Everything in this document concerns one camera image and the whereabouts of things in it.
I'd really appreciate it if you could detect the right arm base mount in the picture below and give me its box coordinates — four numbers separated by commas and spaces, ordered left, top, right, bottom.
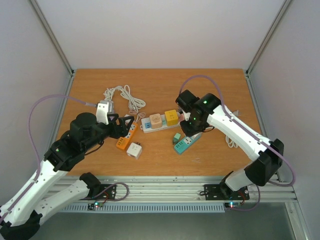
198, 184, 250, 201

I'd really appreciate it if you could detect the pink cube adapter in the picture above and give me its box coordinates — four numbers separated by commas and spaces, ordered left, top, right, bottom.
178, 112, 186, 123

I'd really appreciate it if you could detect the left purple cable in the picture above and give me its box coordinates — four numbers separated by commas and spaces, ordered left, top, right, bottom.
0, 94, 98, 226

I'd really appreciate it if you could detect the teal power strip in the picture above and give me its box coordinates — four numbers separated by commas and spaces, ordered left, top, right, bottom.
173, 133, 202, 155

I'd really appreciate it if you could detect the grey slotted cable duct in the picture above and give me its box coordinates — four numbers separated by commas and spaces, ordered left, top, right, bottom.
61, 202, 225, 214

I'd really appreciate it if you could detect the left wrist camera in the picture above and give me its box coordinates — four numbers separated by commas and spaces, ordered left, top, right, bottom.
95, 99, 114, 125

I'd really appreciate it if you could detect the yellow cube adapter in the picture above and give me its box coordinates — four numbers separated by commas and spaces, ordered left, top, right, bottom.
164, 109, 179, 127

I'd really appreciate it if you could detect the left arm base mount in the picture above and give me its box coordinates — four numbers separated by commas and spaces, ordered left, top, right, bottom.
82, 184, 117, 201

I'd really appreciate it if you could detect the green plug adapter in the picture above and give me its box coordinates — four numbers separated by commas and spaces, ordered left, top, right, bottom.
172, 133, 181, 145

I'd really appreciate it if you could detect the white coiled cable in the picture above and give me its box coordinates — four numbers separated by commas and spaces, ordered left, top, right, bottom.
103, 84, 147, 118

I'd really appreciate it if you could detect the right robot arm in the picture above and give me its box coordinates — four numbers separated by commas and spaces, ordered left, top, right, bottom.
175, 90, 284, 200

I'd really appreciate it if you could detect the teal strip white cable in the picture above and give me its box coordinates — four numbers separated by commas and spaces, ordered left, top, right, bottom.
224, 109, 242, 149

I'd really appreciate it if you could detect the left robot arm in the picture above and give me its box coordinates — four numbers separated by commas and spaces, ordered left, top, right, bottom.
0, 112, 134, 240

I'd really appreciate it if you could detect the orange power strip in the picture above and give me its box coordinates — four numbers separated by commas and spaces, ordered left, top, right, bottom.
115, 122, 138, 151

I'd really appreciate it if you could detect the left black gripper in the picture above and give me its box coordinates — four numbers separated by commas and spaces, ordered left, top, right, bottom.
82, 112, 135, 152

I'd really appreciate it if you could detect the peach cube adapter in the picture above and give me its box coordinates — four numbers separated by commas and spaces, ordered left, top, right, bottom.
149, 113, 163, 129

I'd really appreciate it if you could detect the white cube adapter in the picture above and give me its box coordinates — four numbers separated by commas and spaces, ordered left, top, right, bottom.
126, 142, 143, 160

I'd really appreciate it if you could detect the white multicolour power strip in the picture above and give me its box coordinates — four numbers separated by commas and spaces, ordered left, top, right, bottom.
140, 113, 180, 134

